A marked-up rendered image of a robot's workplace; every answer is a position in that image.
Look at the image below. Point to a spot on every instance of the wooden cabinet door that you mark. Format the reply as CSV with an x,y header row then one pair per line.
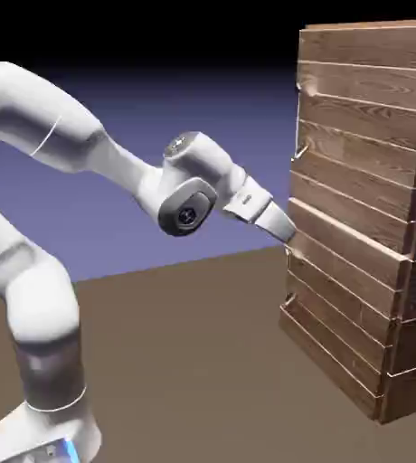
x,y
356,170
345,253
367,97
334,325

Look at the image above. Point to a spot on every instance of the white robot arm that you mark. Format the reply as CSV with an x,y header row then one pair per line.
x,y
49,119

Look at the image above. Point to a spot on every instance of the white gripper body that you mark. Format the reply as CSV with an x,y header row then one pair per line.
x,y
275,220

